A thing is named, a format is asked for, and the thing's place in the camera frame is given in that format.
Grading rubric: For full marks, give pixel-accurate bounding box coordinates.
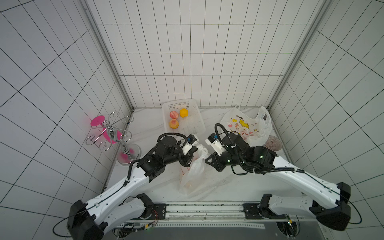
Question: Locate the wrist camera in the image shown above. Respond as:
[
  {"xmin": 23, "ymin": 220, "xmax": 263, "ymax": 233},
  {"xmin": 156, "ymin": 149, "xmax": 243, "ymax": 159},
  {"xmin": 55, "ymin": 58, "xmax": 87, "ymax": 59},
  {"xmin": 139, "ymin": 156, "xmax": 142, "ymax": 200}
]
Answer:
[
  {"xmin": 205, "ymin": 133, "xmax": 225, "ymax": 156},
  {"xmin": 182, "ymin": 135, "xmax": 199, "ymax": 155}
]

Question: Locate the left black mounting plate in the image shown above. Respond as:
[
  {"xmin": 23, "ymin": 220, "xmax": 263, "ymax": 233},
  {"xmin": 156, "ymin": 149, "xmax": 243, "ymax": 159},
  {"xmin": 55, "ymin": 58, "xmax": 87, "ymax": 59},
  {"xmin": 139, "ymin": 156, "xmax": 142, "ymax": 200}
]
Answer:
[{"xmin": 133, "ymin": 204, "xmax": 167, "ymax": 221}]

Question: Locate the chrome wire glass rack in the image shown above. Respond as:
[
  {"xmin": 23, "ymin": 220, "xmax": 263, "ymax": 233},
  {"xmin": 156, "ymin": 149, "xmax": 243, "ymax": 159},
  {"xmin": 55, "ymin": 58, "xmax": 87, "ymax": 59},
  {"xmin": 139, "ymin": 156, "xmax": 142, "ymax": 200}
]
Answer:
[{"xmin": 85, "ymin": 112, "xmax": 142, "ymax": 165}]

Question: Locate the black mounting plate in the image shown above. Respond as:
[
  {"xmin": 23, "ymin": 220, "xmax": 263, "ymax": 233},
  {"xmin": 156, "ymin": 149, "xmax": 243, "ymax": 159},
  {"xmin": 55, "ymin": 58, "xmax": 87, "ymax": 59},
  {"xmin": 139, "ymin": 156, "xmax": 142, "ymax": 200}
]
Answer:
[
  {"xmin": 133, "ymin": 204, "xmax": 167, "ymax": 221},
  {"xmin": 243, "ymin": 203, "xmax": 286, "ymax": 220}
]

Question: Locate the white perforated plastic basket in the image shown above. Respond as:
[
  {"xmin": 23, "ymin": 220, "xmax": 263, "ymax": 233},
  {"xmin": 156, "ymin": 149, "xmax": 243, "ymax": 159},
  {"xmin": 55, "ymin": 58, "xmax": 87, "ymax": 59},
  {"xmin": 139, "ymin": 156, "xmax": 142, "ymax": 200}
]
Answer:
[{"xmin": 162, "ymin": 99, "xmax": 206, "ymax": 136}]

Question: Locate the pink wine glass upper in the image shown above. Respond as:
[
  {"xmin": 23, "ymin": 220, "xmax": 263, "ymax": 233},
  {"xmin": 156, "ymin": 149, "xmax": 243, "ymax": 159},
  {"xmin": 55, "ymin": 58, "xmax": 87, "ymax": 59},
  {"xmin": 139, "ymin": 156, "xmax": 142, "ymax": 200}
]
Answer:
[{"xmin": 90, "ymin": 116, "xmax": 105, "ymax": 127}]

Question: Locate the pink peach back left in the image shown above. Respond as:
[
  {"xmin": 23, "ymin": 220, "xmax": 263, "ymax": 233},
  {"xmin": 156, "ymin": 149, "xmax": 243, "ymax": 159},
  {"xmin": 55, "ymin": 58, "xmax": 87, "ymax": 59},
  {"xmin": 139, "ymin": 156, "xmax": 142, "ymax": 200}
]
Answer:
[{"xmin": 170, "ymin": 111, "xmax": 179, "ymax": 120}]

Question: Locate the pink wine glass lower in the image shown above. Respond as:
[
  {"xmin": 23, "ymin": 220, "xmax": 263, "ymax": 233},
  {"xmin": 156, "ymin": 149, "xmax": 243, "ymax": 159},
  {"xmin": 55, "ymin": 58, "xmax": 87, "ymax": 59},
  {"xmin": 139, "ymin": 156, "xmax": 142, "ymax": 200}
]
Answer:
[{"xmin": 102, "ymin": 128, "xmax": 123, "ymax": 144}]

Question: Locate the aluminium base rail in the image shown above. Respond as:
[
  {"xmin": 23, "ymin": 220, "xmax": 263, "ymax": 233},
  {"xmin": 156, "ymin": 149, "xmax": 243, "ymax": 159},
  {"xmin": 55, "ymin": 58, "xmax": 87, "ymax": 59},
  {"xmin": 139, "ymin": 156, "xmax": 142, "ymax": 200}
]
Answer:
[{"xmin": 109, "ymin": 202, "xmax": 334, "ymax": 240}]

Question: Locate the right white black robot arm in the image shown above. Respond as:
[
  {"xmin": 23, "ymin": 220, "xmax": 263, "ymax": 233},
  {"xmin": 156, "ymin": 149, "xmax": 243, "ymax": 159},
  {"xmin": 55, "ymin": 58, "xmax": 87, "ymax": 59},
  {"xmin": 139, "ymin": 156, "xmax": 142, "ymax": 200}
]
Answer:
[{"xmin": 205, "ymin": 133, "xmax": 351, "ymax": 231}]

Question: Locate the yellow pink peach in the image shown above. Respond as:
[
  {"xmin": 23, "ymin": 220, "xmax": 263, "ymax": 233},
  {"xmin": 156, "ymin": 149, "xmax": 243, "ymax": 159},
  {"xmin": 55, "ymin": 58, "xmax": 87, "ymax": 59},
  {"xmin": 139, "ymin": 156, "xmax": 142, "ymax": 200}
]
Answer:
[{"xmin": 169, "ymin": 119, "xmax": 179, "ymax": 129}]

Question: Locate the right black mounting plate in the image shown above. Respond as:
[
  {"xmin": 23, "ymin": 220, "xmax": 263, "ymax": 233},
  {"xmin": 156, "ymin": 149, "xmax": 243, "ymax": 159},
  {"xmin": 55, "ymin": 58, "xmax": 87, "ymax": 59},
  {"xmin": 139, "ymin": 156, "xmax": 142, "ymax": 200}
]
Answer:
[{"xmin": 243, "ymin": 203, "xmax": 286, "ymax": 220}]

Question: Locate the white bag red lettering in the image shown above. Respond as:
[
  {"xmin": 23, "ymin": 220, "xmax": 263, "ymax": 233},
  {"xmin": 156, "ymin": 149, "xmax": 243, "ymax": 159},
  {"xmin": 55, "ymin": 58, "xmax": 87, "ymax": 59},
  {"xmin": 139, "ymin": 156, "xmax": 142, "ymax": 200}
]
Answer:
[{"xmin": 179, "ymin": 144, "xmax": 209, "ymax": 195}]

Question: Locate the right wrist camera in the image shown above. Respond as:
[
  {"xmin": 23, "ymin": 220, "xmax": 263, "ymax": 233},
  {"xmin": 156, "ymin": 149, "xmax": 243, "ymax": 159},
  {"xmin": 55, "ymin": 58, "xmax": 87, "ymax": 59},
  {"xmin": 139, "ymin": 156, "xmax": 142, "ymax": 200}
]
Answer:
[{"xmin": 205, "ymin": 133, "xmax": 225, "ymax": 156}]

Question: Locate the pink wine glass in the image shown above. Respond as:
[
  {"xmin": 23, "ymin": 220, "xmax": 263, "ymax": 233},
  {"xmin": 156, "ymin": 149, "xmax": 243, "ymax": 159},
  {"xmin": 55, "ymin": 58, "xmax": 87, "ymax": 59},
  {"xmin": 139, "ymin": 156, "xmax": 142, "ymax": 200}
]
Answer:
[
  {"xmin": 90, "ymin": 116, "xmax": 105, "ymax": 127},
  {"xmin": 102, "ymin": 128, "xmax": 123, "ymax": 144}
]

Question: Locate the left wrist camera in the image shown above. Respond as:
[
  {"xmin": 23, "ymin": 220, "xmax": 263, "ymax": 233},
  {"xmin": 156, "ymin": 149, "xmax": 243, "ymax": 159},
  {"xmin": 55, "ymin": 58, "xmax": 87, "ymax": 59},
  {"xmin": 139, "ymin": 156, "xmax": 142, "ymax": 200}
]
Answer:
[{"xmin": 182, "ymin": 135, "xmax": 199, "ymax": 155}]

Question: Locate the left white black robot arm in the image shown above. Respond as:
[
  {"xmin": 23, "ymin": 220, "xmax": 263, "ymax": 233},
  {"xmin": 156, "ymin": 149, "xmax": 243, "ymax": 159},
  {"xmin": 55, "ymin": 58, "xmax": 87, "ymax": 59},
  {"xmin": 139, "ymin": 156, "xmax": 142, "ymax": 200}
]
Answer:
[{"xmin": 67, "ymin": 133, "xmax": 199, "ymax": 240}]

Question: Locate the white bag cartoon print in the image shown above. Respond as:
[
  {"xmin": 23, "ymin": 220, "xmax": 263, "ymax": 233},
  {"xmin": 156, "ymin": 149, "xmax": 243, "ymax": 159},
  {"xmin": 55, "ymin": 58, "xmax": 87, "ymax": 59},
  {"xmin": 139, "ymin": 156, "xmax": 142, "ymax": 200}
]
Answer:
[{"xmin": 221, "ymin": 105, "xmax": 272, "ymax": 147}]

